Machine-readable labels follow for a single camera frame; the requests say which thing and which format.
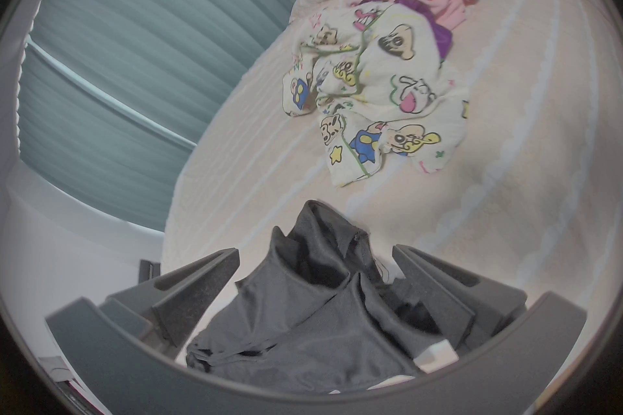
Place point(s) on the black T-shirt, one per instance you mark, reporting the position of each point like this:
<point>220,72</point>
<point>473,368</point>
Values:
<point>311,330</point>

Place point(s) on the purple garment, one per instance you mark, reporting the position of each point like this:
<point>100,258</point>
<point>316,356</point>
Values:
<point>438,29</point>

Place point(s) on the bed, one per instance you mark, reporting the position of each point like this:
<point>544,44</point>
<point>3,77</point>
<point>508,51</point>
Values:
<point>511,136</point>

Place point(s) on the pink garment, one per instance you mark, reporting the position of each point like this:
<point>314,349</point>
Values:
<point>448,2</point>

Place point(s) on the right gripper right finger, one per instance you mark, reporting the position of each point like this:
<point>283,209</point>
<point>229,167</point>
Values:
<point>448,291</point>

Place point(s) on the blue-green curtain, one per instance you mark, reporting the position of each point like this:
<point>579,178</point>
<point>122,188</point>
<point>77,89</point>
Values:
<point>97,150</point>
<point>170,14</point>

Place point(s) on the white printed pyjama top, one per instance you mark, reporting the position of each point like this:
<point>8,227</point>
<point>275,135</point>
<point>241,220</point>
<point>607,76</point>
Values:
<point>379,77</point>

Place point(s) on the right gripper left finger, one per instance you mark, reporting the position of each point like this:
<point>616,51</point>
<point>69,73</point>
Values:
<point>194,291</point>

